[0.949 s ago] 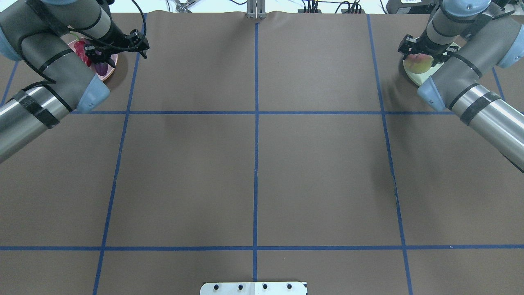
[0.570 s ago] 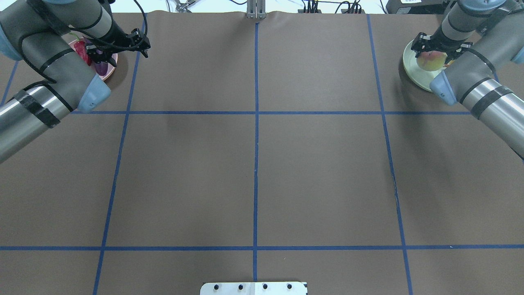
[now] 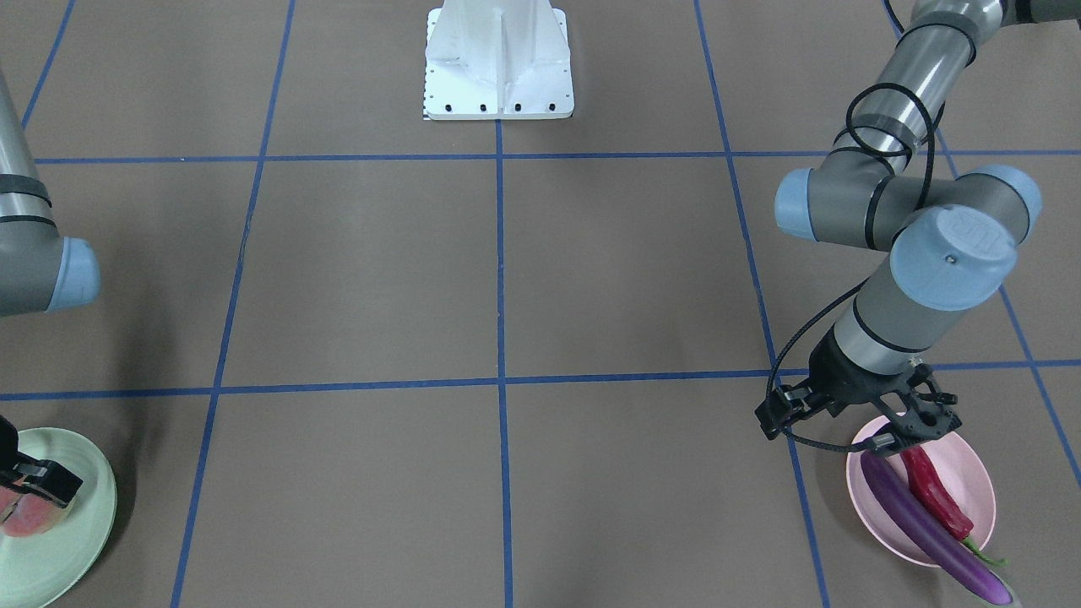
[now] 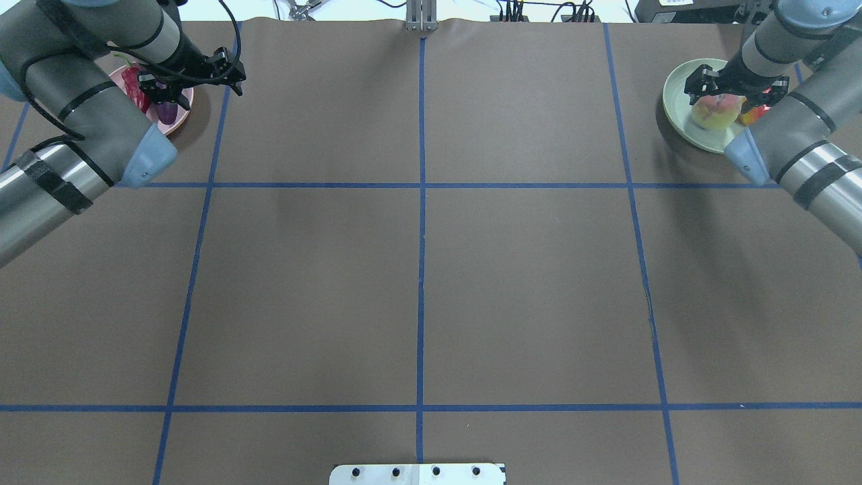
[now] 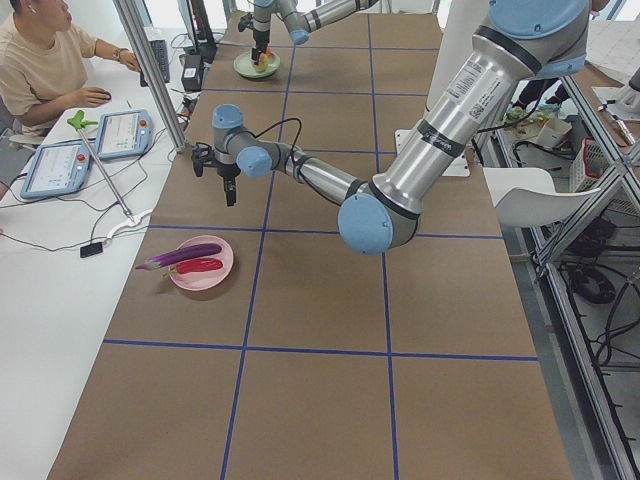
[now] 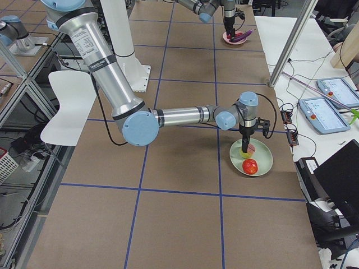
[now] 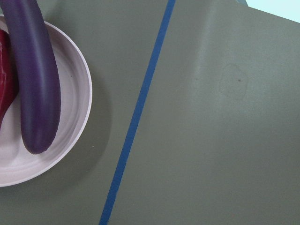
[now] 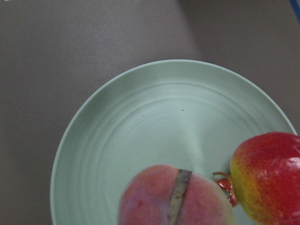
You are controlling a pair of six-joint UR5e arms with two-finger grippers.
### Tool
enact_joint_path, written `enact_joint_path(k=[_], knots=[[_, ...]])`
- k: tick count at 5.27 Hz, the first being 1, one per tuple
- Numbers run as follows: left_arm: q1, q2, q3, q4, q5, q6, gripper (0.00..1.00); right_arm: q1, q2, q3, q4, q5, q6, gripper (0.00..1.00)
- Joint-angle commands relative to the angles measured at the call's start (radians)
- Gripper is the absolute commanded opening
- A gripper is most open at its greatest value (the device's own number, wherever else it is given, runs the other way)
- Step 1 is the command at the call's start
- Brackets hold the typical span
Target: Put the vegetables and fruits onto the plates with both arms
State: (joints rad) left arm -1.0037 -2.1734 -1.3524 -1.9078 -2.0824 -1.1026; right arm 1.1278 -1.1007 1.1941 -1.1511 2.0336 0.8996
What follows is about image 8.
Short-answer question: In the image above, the pink yellow peach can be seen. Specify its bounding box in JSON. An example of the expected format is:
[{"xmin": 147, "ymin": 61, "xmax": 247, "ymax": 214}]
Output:
[{"xmin": 118, "ymin": 165, "xmax": 235, "ymax": 225}]

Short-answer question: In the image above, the red pomegranate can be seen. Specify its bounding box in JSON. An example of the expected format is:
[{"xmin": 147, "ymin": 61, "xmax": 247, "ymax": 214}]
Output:
[{"xmin": 213, "ymin": 132, "xmax": 300, "ymax": 225}]

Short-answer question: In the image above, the green plate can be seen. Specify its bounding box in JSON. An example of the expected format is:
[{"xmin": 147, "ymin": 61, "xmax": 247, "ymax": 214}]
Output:
[{"xmin": 50, "ymin": 60, "xmax": 295, "ymax": 225}]

